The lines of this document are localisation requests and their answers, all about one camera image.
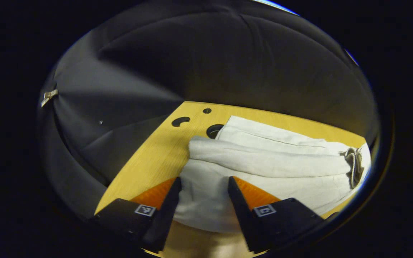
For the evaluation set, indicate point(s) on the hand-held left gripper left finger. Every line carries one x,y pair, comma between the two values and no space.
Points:
165,215

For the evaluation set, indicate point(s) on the white jeans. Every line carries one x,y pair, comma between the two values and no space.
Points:
264,168

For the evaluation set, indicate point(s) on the small silver metal clip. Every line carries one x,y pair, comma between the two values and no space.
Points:
48,96

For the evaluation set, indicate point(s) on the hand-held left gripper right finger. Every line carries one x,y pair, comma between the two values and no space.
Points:
242,215

